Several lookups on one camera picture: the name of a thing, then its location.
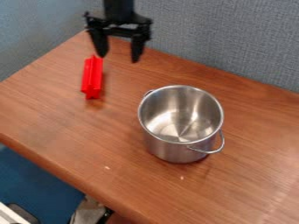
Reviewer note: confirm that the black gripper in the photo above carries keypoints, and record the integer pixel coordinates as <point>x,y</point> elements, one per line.
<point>133,26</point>

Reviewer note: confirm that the stainless steel pot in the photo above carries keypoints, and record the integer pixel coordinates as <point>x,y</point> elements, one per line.
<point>182,118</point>

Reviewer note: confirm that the red plastic block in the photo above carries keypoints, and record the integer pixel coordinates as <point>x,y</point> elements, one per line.
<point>93,77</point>

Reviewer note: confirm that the white and black floor object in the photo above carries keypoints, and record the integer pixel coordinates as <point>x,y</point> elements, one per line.
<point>13,214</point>

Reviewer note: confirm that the grey table leg bracket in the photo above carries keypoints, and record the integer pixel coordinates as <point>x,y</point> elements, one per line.
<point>92,212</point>

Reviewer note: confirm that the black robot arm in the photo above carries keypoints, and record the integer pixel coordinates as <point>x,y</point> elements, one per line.
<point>118,8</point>

